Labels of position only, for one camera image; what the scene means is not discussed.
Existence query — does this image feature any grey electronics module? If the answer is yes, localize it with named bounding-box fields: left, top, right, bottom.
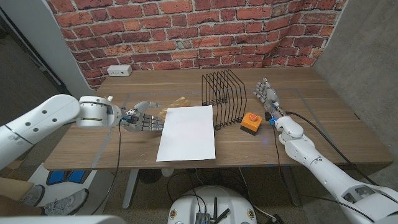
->
left=195, top=212, right=211, bottom=224

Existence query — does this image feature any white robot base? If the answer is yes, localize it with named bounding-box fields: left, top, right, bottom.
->
left=167, top=185, right=258, bottom=224

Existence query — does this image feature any red brick printed backdrop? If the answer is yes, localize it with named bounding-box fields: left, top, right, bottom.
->
left=45, top=0, right=348, bottom=91

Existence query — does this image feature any white floor board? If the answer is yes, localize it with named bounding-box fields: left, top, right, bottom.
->
left=27, top=163, right=116, bottom=215

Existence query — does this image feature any white power strip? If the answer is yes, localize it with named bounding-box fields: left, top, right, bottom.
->
left=106, top=65, right=134, bottom=77

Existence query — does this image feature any tan cardboard box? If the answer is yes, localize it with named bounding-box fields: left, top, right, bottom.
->
left=0, top=177, right=35, bottom=202

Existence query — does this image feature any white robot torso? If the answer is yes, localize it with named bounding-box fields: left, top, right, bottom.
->
left=0, top=214, right=398, bottom=224

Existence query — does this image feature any grey tape outline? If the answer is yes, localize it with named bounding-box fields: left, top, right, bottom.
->
left=91, top=88, right=348, bottom=169

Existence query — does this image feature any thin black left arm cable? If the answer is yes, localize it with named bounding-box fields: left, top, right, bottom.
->
left=91, top=120, right=122, bottom=215

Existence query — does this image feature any blue floor pad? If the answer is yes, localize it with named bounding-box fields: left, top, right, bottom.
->
left=46, top=170, right=67, bottom=185
left=67, top=170, right=92, bottom=184

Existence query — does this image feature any black wire file holder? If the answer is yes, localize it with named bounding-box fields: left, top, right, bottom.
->
left=201, top=68, right=248, bottom=131

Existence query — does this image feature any white paper sheet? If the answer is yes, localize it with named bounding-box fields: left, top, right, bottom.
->
left=155, top=105, right=217, bottom=162

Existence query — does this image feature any grey sneaker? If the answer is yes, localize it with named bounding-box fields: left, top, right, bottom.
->
left=43, top=188, right=90, bottom=217
left=19, top=184, right=46, bottom=207

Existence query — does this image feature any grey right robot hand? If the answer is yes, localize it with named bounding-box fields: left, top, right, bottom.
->
left=252, top=77, right=285, bottom=121

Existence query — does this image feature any orange block with red button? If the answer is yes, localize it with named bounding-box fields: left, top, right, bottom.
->
left=239, top=111, right=264, bottom=136

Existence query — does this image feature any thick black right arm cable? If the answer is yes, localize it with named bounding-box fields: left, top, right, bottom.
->
left=285, top=111, right=379, bottom=187

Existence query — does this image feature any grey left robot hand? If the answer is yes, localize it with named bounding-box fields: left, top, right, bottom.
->
left=119, top=100, right=165, bottom=133

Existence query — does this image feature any brown trouser leg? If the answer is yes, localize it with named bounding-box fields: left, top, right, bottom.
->
left=0, top=194, right=44, bottom=217

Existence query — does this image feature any tan translucent adhesive wrap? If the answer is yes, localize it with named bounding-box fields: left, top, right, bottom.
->
left=157, top=96, right=192, bottom=121

